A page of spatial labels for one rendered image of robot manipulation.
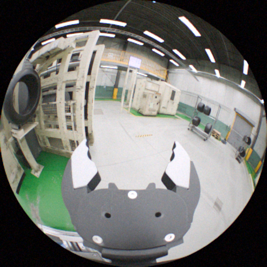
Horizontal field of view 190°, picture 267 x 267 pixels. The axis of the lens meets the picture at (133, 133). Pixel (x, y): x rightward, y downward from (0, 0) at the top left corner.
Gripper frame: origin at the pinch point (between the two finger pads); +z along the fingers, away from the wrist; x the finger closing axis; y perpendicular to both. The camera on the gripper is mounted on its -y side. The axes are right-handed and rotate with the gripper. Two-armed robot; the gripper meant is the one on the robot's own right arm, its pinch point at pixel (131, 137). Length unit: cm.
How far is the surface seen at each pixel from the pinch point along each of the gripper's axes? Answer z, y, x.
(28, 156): 17, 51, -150
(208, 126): 242, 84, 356
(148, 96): 411, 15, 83
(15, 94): 21, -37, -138
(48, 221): -47, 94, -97
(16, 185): -44, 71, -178
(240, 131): 222, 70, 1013
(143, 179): 59, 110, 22
